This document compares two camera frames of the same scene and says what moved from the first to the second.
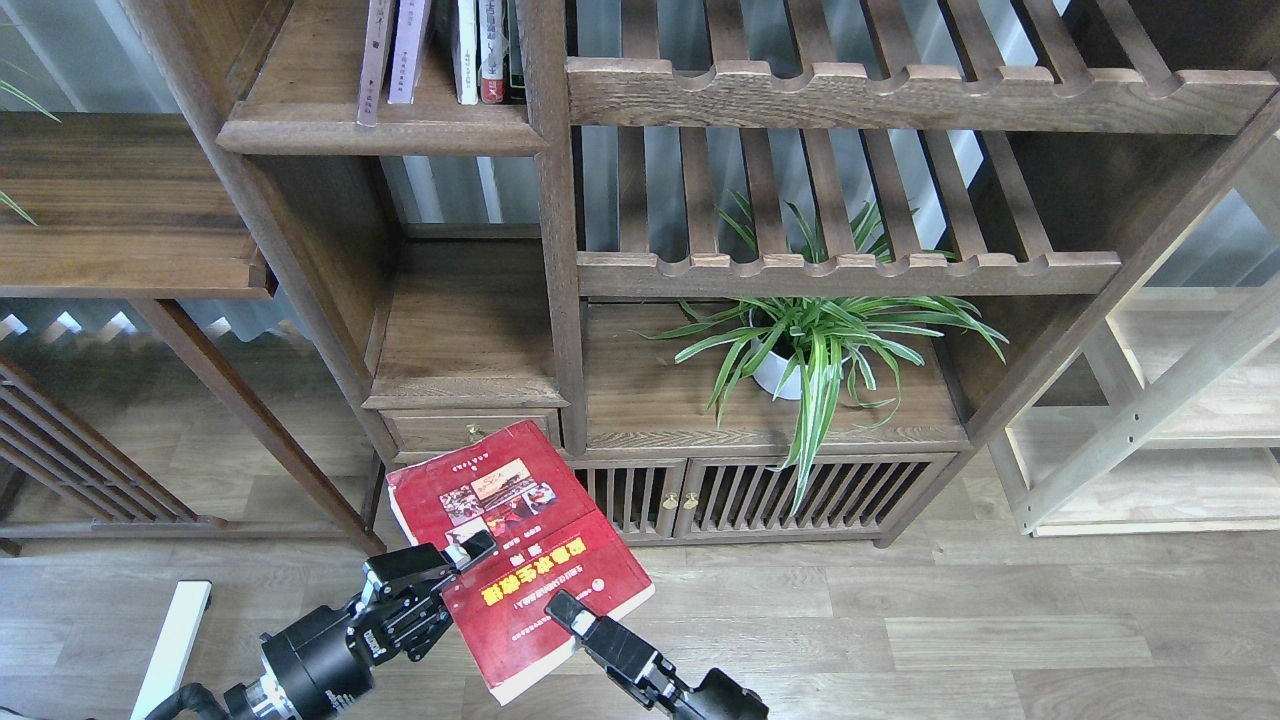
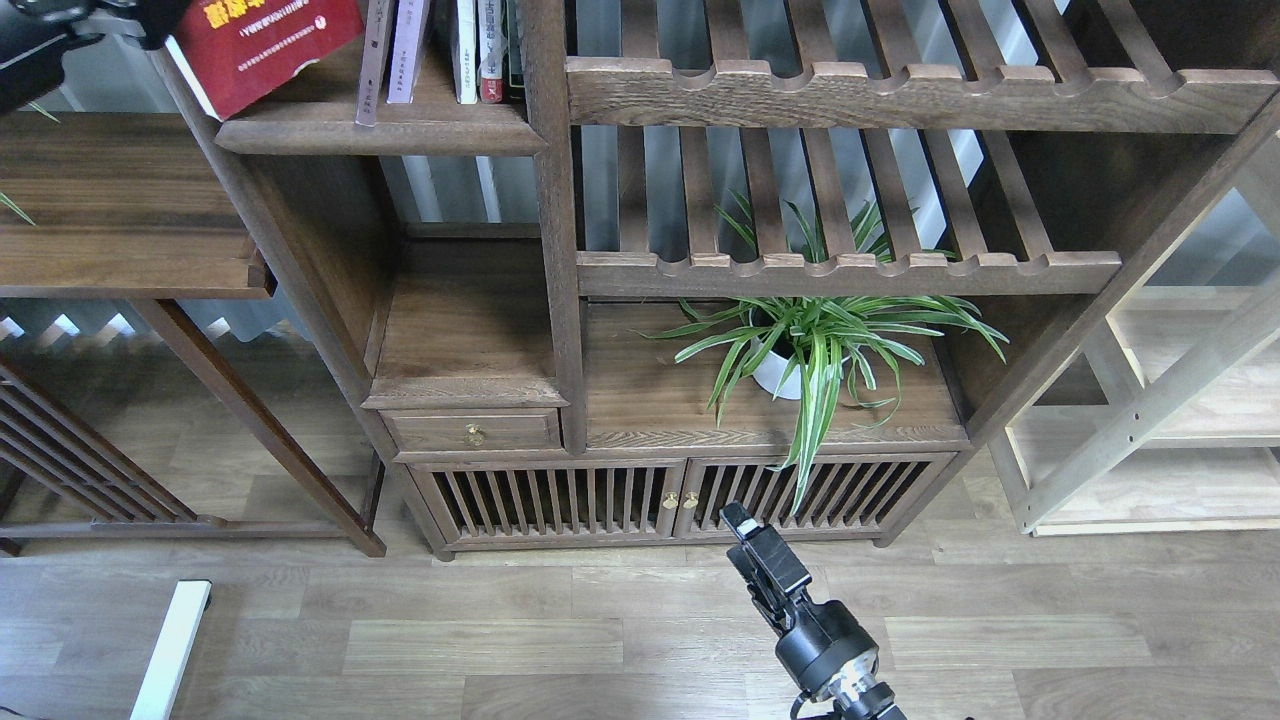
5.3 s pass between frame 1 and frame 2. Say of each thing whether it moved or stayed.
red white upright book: stayed
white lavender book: stayed
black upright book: stayed
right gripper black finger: moved
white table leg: stayed
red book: moved
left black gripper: moved
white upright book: stayed
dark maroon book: stayed
